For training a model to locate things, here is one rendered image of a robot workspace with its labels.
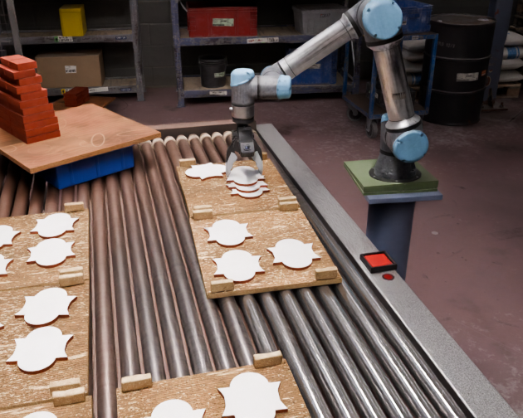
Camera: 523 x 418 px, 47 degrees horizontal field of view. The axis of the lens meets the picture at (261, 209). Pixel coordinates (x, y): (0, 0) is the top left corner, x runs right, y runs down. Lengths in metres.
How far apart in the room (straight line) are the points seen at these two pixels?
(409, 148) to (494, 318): 1.35
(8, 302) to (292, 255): 0.72
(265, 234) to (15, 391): 0.80
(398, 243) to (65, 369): 1.39
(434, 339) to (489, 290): 1.94
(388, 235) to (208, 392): 1.24
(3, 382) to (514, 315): 2.47
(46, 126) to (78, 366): 1.14
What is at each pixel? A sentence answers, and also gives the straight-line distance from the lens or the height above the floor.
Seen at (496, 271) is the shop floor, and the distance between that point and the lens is 3.55.
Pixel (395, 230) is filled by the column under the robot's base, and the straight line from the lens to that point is 2.30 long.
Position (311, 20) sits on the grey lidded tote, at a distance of 6.15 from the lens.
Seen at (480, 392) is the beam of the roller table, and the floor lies 0.91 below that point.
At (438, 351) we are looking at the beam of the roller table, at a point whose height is 0.91.
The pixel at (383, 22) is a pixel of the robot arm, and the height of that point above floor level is 1.47.
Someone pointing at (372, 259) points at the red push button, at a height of 0.93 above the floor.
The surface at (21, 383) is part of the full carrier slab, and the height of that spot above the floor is 0.94.
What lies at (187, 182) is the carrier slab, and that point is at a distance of 2.10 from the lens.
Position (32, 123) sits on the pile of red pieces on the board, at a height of 1.11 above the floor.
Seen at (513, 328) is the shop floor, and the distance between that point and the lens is 3.15.
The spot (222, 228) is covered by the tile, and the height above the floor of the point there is 0.95.
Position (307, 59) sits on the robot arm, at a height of 1.33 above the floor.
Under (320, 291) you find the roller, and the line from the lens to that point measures 1.56.
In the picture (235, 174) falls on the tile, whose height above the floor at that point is 0.97.
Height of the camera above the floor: 1.79
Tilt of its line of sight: 27 degrees down
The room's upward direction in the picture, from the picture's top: straight up
